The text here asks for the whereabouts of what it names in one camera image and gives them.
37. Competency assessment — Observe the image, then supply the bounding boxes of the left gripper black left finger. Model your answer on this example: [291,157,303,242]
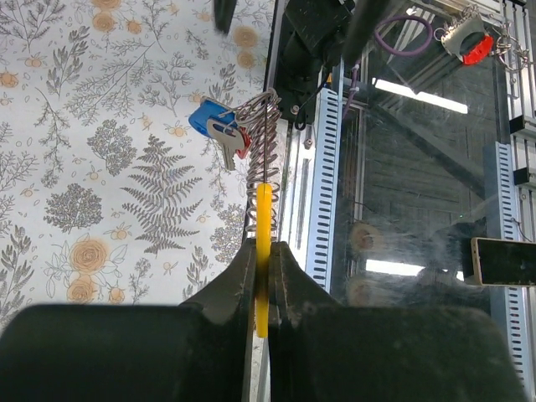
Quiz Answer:
[1,240,256,401]

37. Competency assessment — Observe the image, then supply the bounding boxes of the white slotted cable duct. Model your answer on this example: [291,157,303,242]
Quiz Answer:
[305,88,342,291]

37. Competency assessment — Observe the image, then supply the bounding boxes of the silver keys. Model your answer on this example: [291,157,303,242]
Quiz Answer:
[207,118,251,171]

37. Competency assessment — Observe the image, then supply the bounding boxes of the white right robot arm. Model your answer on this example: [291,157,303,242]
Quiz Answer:
[264,0,390,130]

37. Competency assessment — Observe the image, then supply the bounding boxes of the blue key tag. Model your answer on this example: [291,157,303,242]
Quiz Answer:
[188,98,234,137]

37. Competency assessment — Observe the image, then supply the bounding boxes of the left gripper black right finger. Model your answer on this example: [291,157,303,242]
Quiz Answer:
[269,242,527,401]

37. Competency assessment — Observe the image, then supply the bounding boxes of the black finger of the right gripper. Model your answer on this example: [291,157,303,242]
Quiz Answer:
[213,0,237,34]
[341,0,393,63]

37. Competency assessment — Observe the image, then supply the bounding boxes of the metal key organiser with rings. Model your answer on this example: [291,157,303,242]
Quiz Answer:
[234,88,281,338]

